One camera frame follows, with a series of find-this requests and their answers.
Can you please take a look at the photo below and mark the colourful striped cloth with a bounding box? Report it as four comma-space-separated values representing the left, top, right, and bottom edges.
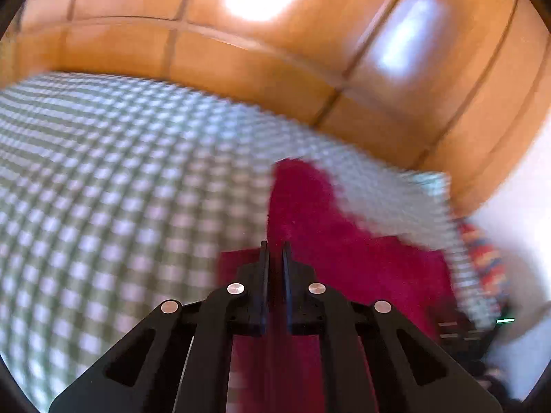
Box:
456, 219, 514, 315

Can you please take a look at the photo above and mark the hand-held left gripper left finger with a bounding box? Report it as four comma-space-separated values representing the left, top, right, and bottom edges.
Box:
49, 241, 270, 413

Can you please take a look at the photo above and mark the magenta red garment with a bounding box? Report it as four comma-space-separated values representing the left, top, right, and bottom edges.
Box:
215, 158, 465, 413

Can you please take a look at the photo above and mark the wooden panelled headboard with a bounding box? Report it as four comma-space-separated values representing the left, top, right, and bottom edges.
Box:
0, 0, 551, 222

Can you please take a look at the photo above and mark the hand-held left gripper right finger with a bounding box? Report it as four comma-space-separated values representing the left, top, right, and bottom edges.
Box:
282, 241, 503, 413

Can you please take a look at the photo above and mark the checkered pillow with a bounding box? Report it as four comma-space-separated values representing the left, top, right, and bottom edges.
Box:
405, 171, 453, 211

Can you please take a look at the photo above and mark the green white checkered bed sheet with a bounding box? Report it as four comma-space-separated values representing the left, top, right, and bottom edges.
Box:
0, 72, 502, 411

